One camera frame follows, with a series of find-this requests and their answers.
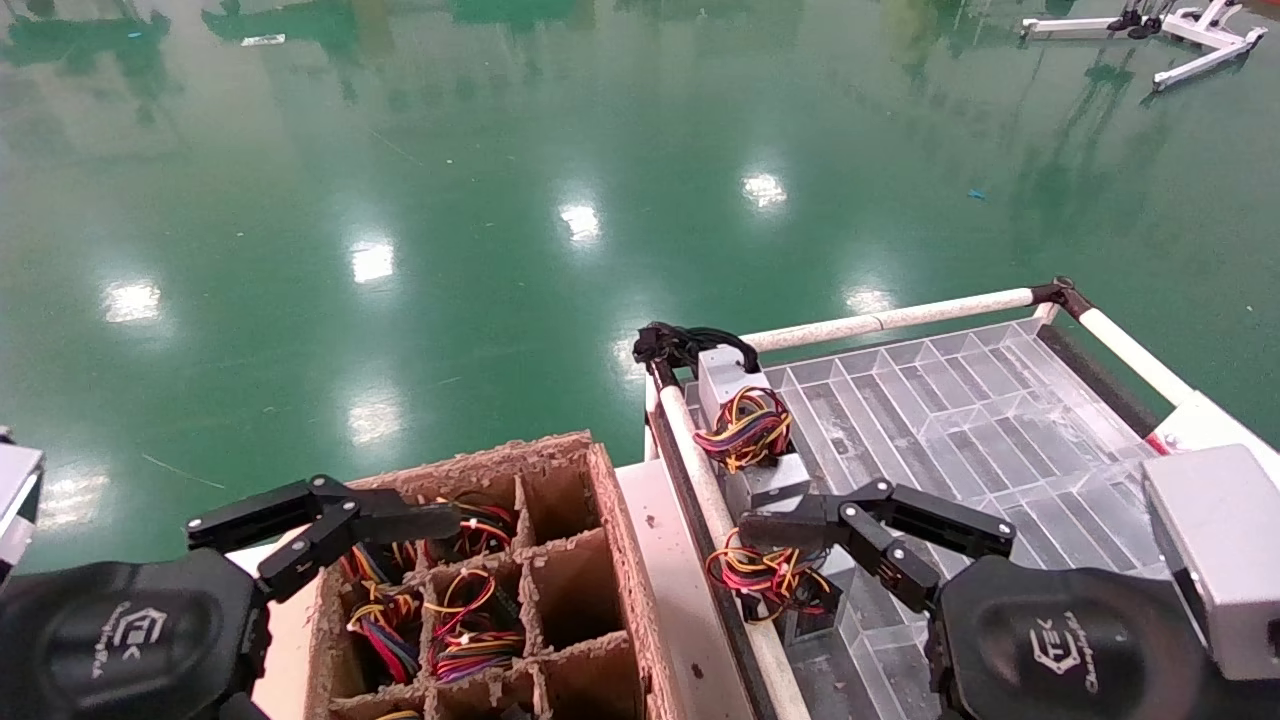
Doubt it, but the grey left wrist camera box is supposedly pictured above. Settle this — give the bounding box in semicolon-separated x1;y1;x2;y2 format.
0;430;47;583

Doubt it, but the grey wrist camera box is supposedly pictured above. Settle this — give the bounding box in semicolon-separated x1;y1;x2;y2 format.
1142;444;1280;682
0;430;47;583

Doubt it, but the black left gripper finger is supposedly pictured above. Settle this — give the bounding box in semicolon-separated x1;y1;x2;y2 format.
186;476;464;554
257;502;464;605

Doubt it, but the black cable bundle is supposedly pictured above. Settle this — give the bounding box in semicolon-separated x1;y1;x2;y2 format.
633;318;762;377

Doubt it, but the clear plastic divider tray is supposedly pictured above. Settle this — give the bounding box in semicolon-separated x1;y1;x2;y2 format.
685;315;1177;720

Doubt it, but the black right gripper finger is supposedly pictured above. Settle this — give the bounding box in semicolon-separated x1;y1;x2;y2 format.
739;502;943;613
737;478;1018;559

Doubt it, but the white plate with red sign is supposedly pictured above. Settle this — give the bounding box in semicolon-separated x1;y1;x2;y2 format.
1145;392;1280;471

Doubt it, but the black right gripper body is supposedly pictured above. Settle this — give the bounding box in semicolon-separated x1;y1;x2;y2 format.
924;556;1227;720

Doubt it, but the white wheeled stand base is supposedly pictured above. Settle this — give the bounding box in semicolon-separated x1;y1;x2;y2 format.
1020;0;1269;92

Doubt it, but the white tube cart frame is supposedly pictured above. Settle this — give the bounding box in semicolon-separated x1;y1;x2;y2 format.
643;277;1197;720

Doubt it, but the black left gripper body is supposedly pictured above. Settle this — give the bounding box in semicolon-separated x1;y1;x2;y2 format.
0;550;272;720

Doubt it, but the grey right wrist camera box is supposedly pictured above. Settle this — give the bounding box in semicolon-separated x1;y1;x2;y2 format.
1142;444;1280;682

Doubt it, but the brown cardboard divider box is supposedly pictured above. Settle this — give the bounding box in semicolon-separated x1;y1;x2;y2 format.
305;430;667;720

